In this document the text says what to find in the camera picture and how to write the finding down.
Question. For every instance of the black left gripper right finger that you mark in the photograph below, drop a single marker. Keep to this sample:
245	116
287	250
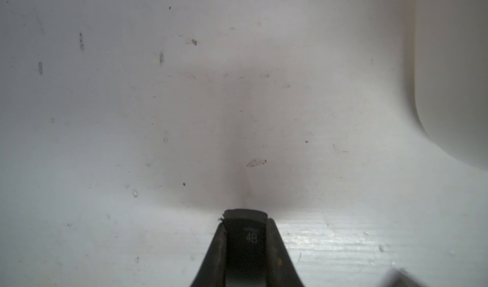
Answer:
280	271

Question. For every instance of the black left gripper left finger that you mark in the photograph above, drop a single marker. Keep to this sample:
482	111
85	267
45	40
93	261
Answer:
213	267

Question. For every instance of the black eraser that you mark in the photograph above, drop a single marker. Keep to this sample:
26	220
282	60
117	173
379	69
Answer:
246	241

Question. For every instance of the white storage box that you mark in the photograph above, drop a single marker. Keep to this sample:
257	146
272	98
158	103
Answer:
450	74

